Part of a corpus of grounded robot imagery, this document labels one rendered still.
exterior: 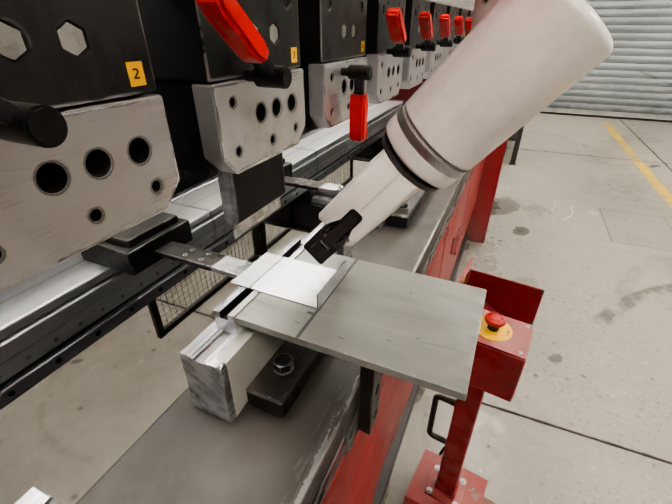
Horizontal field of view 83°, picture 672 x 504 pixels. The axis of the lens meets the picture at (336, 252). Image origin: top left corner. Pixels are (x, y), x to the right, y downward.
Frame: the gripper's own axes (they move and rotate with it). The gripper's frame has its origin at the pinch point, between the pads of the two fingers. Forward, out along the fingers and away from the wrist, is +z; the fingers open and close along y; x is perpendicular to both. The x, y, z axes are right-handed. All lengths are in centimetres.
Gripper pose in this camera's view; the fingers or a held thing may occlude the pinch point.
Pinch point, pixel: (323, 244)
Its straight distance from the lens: 46.1
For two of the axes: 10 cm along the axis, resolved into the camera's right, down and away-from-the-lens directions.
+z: -5.9, 5.2, 6.2
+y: -4.1, 4.6, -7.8
